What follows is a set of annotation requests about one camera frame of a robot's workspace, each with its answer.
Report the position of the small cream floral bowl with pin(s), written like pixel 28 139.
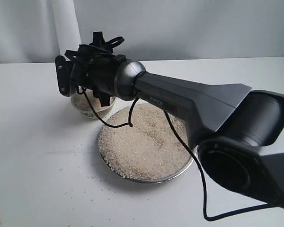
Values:
pixel 102 113

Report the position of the white backdrop curtain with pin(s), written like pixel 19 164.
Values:
pixel 38 30

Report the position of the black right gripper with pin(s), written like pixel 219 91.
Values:
pixel 94 67

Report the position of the large steel basin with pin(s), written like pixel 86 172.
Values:
pixel 180 173

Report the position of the rice in small bowl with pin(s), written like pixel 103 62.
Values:
pixel 80 102

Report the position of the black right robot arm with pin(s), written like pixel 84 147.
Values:
pixel 238 131

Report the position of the rice in steel basin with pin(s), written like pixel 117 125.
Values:
pixel 142 146

